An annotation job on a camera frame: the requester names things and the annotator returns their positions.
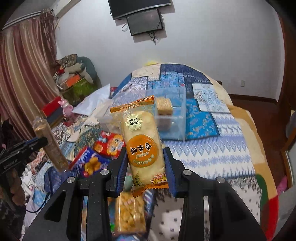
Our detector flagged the long brown cracker pack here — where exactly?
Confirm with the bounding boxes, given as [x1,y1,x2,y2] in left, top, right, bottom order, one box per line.
[33,117,69,173]

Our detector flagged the blue round biscuit bag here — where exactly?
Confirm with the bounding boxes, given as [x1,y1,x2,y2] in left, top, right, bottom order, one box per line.
[69,147,111,178]

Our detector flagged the clear bag fried balls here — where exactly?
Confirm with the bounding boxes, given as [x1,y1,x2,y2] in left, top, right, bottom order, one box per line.
[115,192,147,235]

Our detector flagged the red spicy snack bag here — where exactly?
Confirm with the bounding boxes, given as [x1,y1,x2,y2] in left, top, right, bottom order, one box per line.
[93,131,125,159]

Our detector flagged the orange rice cake pack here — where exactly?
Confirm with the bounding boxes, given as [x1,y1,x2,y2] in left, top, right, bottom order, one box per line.
[110,95,168,197]

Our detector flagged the square cracker pack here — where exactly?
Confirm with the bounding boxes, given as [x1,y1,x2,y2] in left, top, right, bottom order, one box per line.
[155,97,173,116]

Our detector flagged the green jelly cup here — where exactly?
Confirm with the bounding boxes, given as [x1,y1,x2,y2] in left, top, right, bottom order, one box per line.
[123,172,133,192]

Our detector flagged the left hand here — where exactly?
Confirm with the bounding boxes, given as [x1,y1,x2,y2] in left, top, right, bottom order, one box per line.
[6,169,26,206]

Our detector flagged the red box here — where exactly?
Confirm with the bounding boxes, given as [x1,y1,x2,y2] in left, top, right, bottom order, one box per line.
[41,96,62,118]

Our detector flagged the pink plush toy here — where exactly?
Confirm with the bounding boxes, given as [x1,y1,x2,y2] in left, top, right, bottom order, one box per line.
[58,99,74,120]

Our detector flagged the white pillow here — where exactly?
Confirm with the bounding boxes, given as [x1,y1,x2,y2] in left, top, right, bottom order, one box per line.
[72,84,110,116]

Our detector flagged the patchwork patterned bedspread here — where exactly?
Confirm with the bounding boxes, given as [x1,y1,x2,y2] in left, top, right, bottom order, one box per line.
[108,64,278,240]

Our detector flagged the pile of clothes and boxes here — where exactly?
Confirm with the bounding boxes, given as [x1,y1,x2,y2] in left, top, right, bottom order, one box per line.
[53,54,101,106]

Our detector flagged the striped red curtain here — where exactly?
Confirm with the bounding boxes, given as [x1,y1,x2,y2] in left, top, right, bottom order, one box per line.
[1,9,60,139]

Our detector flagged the clear plastic storage bin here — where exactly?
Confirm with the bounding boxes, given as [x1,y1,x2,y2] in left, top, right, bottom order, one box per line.
[95,87,186,141]

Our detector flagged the brown wooden door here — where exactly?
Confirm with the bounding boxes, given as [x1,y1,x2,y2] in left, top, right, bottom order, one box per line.
[278,17,296,123]

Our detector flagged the black television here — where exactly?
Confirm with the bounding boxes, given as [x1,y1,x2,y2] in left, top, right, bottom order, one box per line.
[108,0,171,19]

